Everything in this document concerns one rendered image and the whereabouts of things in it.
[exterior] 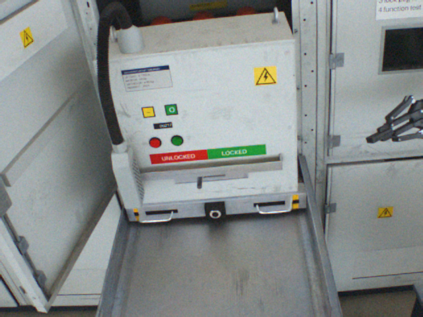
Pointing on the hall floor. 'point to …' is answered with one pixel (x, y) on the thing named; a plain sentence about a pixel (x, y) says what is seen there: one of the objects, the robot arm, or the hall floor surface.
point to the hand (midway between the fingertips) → (379, 135)
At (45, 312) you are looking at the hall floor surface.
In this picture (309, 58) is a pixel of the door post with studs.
